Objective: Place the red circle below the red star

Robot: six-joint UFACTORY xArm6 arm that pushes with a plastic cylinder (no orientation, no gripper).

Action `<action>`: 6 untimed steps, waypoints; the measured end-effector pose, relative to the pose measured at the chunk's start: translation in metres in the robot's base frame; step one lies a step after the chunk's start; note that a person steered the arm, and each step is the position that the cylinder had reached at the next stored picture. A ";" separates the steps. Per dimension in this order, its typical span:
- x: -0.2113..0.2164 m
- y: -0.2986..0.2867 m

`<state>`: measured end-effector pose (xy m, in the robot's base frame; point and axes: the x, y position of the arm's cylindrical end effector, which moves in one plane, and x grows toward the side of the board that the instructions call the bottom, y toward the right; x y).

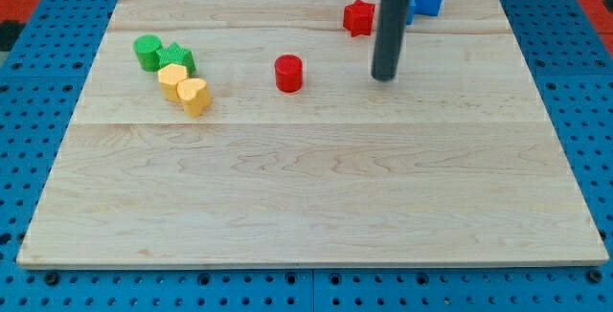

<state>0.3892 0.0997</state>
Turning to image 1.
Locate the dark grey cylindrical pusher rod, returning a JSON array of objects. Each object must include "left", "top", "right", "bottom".
[{"left": 371, "top": 0, "right": 411, "bottom": 81}]

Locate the red cylinder block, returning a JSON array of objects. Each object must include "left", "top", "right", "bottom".
[{"left": 274, "top": 55, "right": 303, "bottom": 93}]

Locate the red star block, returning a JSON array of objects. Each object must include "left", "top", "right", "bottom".
[{"left": 343, "top": 0, "right": 375, "bottom": 37}]

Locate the green star block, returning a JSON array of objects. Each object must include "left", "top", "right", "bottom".
[{"left": 155, "top": 42, "right": 196, "bottom": 74}]

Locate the blue block behind rod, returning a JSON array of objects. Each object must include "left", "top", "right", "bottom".
[{"left": 406, "top": 0, "right": 417, "bottom": 26}]

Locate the blue cube block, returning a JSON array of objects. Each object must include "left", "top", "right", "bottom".
[{"left": 415, "top": 0, "right": 443, "bottom": 16}]

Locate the yellow heart block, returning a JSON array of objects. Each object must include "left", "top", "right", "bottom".
[{"left": 177, "top": 78, "right": 213, "bottom": 118}]

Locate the yellow hexagon block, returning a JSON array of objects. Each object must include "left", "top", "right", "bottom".
[{"left": 157, "top": 63, "right": 189, "bottom": 102}]

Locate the green cylinder block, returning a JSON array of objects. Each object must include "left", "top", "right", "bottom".
[{"left": 133, "top": 34, "right": 163, "bottom": 72}]

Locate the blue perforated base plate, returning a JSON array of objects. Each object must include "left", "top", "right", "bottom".
[{"left": 1, "top": 0, "right": 612, "bottom": 311}]

